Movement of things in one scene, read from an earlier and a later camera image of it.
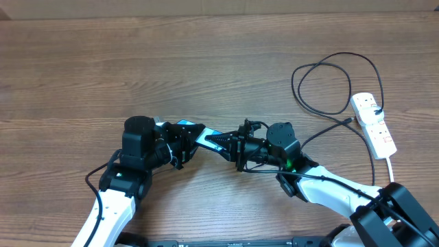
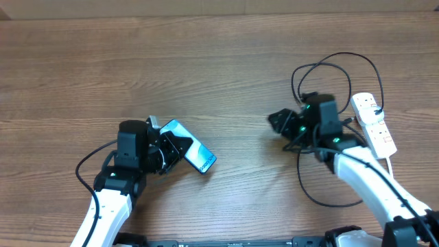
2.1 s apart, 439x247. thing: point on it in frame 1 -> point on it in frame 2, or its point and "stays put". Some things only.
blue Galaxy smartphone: [201, 138] -> [197, 154]
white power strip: [377, 135] stays put
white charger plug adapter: [368, 116] stays put
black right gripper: [236, 138] -> [285, 119]
